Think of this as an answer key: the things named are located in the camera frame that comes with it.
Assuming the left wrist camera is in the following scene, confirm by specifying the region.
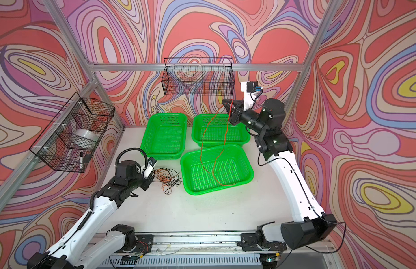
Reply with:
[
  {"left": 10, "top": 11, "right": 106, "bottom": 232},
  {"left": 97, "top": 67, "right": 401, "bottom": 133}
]
[{"left": 144, "top": 157, "right": 157, "bottom": 179}]

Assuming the green basket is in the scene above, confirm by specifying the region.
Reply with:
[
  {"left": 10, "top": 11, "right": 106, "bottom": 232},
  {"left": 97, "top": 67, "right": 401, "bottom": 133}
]
[
  {"left": 191, "top": 114, "right": 250, "bottom": 148},
  {"left": 141, "top": 113, "right": 187, "bottom": 160},
  {"left": 180, "top": 144, "right": 254, "bottom": 196}
]

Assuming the black marker pen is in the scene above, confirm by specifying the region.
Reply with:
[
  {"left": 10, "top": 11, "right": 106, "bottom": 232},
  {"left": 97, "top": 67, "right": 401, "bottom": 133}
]
[{"left": 79, "top": 152, "right": 84, "bottom": 171}]

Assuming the orange cable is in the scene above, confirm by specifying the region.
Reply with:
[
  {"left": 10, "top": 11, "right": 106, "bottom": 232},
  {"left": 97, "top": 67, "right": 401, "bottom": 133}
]
[{"left": 153, "top": 167, "right": 182, "bottom": 189}]

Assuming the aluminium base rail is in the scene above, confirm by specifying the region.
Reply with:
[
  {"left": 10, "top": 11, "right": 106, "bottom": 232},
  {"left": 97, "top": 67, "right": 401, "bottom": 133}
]
[{"left": 59, "top": 230, "right": 333, "bottom": 261}]

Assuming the rear black wire basket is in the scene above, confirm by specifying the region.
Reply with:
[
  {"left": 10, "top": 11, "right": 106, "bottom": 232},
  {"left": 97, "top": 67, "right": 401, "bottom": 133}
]
[{"left": 162, "top": 57, "right": 235, "bottom": 98}]

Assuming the front green basket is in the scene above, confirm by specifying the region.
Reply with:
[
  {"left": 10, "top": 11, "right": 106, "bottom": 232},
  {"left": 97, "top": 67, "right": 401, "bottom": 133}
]
[{"left": 180, "top": 144, "right": 254, "bottom": 196}]

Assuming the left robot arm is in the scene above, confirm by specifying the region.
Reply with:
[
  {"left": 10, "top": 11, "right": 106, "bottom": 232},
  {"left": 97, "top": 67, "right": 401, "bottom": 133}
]
[{"left": 27, "top": 158, "right": 157, "bottom": 269}]

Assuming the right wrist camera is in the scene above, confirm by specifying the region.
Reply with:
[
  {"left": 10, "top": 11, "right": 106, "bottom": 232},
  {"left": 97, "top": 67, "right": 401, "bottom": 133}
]
[{"left": 240, "top": 81, "right": 263, "bottom": 111}]

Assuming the left green basket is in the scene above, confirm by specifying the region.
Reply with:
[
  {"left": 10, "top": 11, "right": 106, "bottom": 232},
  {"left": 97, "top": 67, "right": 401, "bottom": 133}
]
[{"left": 141, "top": 113, "right": 187, "bottom": 160}]

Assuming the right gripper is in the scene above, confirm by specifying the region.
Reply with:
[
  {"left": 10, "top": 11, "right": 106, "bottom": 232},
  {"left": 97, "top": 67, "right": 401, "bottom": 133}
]
[{"left": 222, "top": 99, "right": 267, "bottom": 135}]

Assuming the left black wire basket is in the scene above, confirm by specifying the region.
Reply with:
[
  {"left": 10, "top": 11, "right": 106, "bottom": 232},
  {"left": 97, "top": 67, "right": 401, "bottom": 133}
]
[{"left": 29, "top": 93, "right": 115, "bottom": 173}]

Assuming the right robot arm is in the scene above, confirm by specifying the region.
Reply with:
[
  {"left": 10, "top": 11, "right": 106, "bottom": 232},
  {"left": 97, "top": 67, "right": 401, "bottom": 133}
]
[{"left": 222, "top": 99, "right": 338, "bottom": 250}]

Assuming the black cable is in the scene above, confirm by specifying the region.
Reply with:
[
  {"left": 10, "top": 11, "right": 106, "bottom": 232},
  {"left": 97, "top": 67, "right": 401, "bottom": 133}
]
[{"left": 153, "top": 167, "right": 184, "bottom": 196}]

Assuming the rear right green basket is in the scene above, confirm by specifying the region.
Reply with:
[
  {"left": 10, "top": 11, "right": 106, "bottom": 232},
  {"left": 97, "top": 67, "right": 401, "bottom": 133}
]
[{"left": 191, "top": 114, "right": 250, "bottom": 148}]

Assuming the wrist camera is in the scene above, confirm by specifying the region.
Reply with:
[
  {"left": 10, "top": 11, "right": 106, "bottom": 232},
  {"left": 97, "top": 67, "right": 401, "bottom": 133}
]
[
  {"left": 240, "top": 81, "right": 263, "bottom": 111},
  {"left": 144, "top": 157, "right": 157, "bottom": 179}
]

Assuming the black wire basket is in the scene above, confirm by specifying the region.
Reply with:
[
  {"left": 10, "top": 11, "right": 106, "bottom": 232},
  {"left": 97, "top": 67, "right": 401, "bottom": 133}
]
[
  {"left": 29, "top": 93, "right": 115, "bottom": 173},
  {"left": 162, "top": 57, "right": 235, "bottom": 98}
]

